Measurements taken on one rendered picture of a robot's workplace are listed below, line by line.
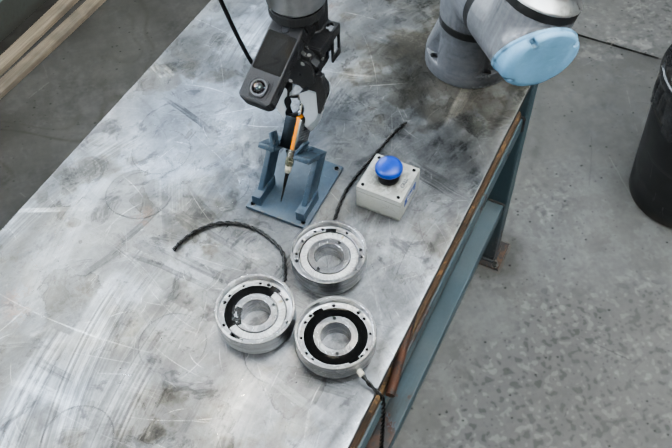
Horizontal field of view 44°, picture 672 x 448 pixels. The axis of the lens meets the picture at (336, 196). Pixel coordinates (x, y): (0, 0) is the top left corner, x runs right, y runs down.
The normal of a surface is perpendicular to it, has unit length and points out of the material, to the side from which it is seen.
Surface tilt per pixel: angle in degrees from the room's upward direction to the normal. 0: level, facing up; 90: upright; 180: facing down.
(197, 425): 0
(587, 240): 0
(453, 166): 0
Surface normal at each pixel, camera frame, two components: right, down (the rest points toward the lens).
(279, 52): -0.18, -0.18
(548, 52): 0.30, 0.82
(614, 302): -0.02, -0.62
